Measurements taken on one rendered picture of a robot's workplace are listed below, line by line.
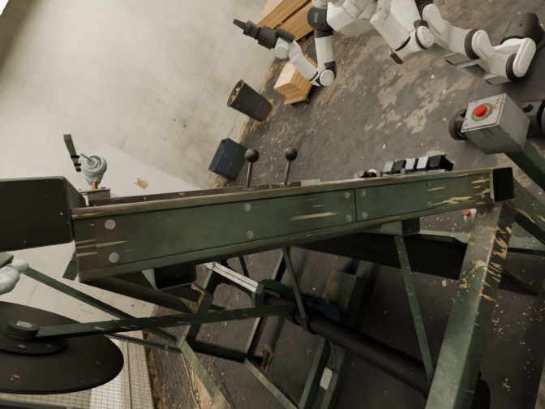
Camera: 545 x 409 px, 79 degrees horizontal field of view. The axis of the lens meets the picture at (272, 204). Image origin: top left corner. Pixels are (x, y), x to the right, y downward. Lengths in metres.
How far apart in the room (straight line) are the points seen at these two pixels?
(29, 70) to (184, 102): 2.37
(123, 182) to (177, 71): 2.55
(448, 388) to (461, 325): 0.18
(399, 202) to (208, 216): 0.49
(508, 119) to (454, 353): 0.74
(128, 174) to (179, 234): 4.52
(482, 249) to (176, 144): 5.86
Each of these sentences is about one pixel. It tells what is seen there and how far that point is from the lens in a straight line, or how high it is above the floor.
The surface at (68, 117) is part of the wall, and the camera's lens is 6.54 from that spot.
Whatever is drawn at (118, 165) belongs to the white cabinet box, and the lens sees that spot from 5.08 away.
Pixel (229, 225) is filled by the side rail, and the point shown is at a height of 1.62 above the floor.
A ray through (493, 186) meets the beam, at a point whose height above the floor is 0.87.
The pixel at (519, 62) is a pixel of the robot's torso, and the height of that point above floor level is 0.32.
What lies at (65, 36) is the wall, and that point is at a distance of 6.76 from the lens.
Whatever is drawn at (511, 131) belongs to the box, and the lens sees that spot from 1.33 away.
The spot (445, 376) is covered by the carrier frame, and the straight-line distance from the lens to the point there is 1.22.
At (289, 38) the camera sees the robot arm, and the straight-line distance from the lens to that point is 1.75.
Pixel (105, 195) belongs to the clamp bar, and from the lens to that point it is 1.42.
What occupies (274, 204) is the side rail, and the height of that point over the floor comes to 1.55.
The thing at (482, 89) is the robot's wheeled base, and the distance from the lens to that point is 2.55.
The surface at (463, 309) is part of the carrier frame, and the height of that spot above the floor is 0.79.
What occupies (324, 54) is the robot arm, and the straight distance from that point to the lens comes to 1.82.
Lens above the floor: 1.84
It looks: 26 degrees down
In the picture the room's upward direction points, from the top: 63 degrees counter-clockwise
